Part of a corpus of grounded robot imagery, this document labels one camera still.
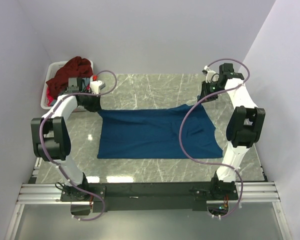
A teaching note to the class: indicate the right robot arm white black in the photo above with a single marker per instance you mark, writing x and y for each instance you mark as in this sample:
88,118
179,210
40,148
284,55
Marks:
244,127

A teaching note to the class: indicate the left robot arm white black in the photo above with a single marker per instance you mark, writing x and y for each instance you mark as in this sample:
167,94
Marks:
50,138

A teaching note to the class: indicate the white laundry basket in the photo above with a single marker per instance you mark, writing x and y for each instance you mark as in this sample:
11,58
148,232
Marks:
52,69

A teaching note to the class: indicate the pink garment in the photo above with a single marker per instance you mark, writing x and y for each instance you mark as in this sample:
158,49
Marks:
50,100

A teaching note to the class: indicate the dark red t shirt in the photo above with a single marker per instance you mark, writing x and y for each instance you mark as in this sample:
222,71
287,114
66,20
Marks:
74,68

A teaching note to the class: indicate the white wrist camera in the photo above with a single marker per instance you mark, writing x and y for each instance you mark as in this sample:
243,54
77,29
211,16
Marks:
96,86
211,76

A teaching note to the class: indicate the black base beam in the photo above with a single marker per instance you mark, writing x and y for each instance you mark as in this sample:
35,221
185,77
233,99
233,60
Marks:
136,196

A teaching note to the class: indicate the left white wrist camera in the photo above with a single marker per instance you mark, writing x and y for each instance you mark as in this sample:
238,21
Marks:
96,86

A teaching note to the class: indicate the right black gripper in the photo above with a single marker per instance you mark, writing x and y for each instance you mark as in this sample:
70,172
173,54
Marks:
204,90

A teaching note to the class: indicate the grey blue t shirt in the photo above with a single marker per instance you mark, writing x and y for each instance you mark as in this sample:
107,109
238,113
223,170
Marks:
86,81

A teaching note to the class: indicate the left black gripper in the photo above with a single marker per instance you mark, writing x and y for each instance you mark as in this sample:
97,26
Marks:
96,106

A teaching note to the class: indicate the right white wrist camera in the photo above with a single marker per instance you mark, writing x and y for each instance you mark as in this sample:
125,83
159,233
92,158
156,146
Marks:
211,76

